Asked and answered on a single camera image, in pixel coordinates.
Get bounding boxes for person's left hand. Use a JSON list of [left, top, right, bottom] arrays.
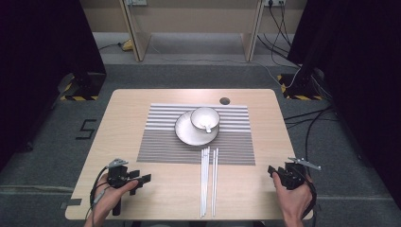
[[94, 178, 140, 218]]

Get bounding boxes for black hazard-striped stand base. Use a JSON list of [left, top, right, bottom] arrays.
[[59, 72, 107, 102], [276, 73, 325, 101]]

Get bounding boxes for black floor cables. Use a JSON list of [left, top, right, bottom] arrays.
[[283, 105, 340, 165]]

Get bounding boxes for thin black floor cable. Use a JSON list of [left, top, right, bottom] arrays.
[[97, 42, 123, 52]]

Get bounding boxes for white wall socket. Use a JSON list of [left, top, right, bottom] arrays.
[[264, 0, 287, 8]]

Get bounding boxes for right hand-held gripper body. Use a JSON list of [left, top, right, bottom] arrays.
[[277, 157, 322, 190]]

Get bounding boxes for light wooden desk frame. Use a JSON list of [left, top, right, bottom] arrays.
[[118, 0, 265, 62]]

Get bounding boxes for grey striped placemat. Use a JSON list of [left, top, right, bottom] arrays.
[[136, 103, 256, 166]]

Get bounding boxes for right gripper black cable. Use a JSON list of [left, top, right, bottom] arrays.
[[292, 165, 318, 220]]

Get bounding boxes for white cup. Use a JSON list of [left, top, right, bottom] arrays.
[[189, 106, 221, 134]]

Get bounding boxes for person's right hand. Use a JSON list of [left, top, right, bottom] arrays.
[[271, 171, 314, 218]]

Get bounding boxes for black hanging socket cables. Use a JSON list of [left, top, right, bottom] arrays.
[[256, 4, 301, 67]]

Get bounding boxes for black curtain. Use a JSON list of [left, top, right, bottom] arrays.
[[0, 0, 107, 173], [287, 0, 401, 211]]

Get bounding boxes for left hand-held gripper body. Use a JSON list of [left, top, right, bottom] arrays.
[[105, 158, 131, 217]]

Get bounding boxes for white round plate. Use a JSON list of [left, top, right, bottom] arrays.
[[174, 110, 220, 147]]

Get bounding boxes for white ceramic spoon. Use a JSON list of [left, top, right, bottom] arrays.
[[198, 115, 214, 134]]

